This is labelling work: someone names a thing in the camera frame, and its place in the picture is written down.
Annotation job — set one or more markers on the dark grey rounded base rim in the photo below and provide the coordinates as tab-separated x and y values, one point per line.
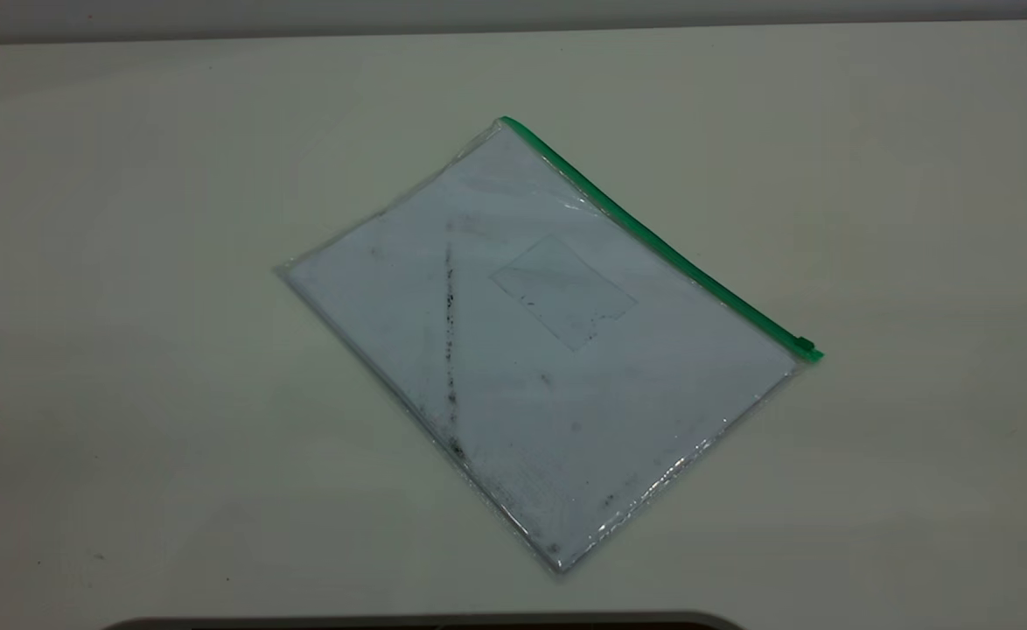
426	622

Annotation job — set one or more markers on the clear plastic zip bag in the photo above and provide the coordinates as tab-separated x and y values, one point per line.
548	350

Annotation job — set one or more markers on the green zipper slider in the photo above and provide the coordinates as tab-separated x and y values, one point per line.
804	343

